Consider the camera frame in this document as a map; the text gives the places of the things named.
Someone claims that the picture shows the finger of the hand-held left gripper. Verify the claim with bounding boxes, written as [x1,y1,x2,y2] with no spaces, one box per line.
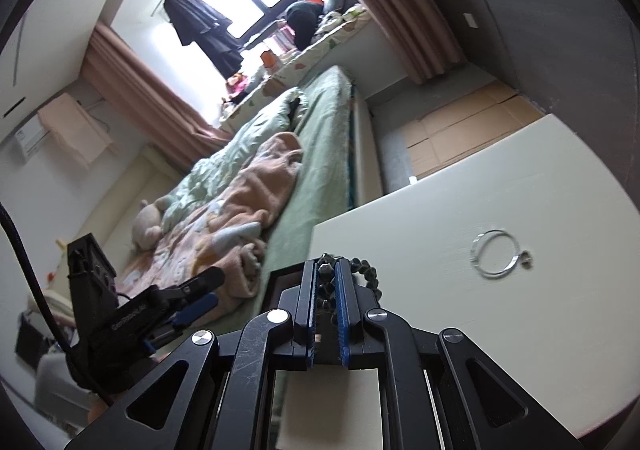
[172,266,226,301]
[142,293,219,353]

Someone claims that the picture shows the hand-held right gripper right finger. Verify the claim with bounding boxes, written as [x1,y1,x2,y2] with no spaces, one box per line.
[335,255,583,450]

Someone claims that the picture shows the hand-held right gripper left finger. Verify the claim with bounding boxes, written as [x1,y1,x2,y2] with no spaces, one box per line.
[65,255,326,450]

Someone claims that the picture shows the black gift box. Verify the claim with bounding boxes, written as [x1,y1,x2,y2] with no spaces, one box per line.
[260,267,306,316]

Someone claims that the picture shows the dark brown bead bracelet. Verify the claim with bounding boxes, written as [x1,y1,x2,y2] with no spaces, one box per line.
[315,252,383,311]

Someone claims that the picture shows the silver bangle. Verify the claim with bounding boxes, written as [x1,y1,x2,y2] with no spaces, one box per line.
[471,229,517,277]

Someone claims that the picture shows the person's left hand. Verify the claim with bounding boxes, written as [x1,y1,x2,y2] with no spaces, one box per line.
[87,392,121,426]

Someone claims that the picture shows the beige plush toy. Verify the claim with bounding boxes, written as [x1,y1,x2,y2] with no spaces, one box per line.
[131,199,173,251]

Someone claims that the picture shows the pink fleece blanket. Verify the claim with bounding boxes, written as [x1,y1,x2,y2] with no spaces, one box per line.
[117,131,304,301]

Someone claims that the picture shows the beige headboard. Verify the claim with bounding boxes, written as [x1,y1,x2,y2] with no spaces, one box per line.
[85,142,191,251]

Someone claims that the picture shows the green floral quilt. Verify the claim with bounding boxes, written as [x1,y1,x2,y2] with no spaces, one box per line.
[165,86,308,226]

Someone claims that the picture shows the bed with green sheet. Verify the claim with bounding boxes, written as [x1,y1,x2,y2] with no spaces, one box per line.
[115,65,388,326]

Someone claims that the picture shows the peach hanging towel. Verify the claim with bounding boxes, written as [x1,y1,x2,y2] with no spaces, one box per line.
[37,92,118,168]

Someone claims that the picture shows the pink curtain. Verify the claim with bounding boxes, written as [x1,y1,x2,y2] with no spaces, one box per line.
[80,22,236,151]
[300,0,466,83]

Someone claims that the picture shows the white air conditioner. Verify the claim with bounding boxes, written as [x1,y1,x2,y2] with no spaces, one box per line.
[0,115,56,161]

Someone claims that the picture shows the flat cardboard sheets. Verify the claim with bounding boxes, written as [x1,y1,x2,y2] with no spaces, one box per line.
[400,80,546,181]

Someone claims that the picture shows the floral window seat cushion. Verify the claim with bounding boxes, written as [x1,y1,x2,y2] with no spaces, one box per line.
[220,5,373,131]

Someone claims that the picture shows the hanging dark clothes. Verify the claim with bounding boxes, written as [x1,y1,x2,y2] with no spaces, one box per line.
[164,0,244,78]

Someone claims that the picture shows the row of books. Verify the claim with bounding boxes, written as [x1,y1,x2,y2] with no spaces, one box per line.
[272,27,296,53]

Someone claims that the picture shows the black bag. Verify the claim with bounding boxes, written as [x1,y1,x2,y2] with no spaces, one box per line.
[286,1,326,51]

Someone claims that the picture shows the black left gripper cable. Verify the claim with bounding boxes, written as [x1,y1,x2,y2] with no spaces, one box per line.
[0,202,76,366]

